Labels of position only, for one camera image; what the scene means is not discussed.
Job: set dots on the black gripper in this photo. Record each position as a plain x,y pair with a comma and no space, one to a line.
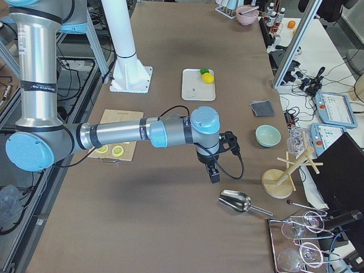
206,158

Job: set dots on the yellow lemon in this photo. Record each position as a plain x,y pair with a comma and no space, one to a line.
207,78

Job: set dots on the green lime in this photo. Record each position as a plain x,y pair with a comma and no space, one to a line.
204,70

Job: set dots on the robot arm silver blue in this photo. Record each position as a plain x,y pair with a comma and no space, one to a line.
41,139

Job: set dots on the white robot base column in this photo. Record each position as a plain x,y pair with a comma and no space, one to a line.
129,74

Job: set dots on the beige rabbit tray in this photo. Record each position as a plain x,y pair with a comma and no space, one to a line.
194,88

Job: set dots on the wine glass rack tray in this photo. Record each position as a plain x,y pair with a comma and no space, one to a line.
295,243

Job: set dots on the metal scoop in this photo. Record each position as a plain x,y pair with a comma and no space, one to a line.
240,202

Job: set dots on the wooden mug tree stand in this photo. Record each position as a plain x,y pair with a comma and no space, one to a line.
279,184

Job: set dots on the mint green bowl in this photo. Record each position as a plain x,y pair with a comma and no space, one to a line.
267,135

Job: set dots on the grey folded cloth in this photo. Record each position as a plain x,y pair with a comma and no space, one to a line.
262,108

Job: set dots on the clear plastic container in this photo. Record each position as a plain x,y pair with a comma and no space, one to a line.
295,142

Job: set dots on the wooden cutting board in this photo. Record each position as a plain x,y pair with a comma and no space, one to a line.
118,127

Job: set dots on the teach pendant lower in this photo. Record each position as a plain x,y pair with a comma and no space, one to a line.
323,136

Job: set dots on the teach pendant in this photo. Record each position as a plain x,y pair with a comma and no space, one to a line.
323,136
335,109

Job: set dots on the black monitor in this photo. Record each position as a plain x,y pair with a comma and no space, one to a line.
340,181

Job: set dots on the teach pendant upper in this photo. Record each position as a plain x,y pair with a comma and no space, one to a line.
335,109

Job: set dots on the pink bowl with ice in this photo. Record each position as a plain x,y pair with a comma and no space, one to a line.
247,15

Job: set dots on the orange fruit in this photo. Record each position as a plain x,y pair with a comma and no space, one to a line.
291,24

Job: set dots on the lemon slice near handle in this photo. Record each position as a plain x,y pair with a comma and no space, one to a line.
102,150

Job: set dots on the aluminium frame post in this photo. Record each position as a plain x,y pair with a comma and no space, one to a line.
309,14

